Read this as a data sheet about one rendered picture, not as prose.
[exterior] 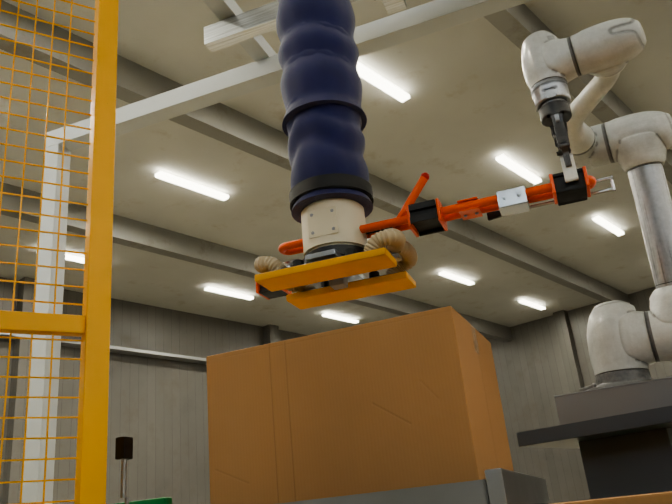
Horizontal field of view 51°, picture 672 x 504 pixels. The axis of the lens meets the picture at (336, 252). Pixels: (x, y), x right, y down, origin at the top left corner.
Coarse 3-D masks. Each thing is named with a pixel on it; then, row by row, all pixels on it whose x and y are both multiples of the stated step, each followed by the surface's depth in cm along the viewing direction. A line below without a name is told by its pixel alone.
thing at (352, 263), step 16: (352, 256) 164; (368, 256) 163; (384, 256) 163; (272, 272) 170; (288, 272) 169; (304, 272) 168; (320, 272) 169; (336, 272) 170; (352, 272) 171; (272, 288) 177
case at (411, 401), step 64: (384, 320) 150; (448, 320) 144; (256, 384) 157; (320, 384) 151; (384, 384) 145; (448, 384) 140; (256, 448) 153; (320, 448) 147; (384, 448) 141; (448, 448) 136
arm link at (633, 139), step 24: (624, 120) 216; (648, 120) 212; (624, 144) 214; (648, 144) 211; (624, 168) 217; (648, 168) 211; (648, 192) 210; (648, 216) 210; (648, 240) 210; (648, 312) 207
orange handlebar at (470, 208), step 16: (592, 176) 163; (528, 192) 166; (544, 192) 165; (448, 208) 172; (464, 208) 171; (480, 208) 173; (496, 208) 172; (368, 224) 178; (384, 224) 177; (400, 224) 176
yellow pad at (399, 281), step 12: (372, 276) 186; (384, 276) 180; (396, 276) 179; (408, 276) 180; (324, 288) 185; (348, 288) 183; (360, 288) 183; (372, 288) 184; (384, 288) 185; (396, 288) 186; (408, 288) 186; (288, 300) 188; (300, 300) 188; (312, 300) 189; (324, 300) 190; (336, 300) 191; (348, 300) 192
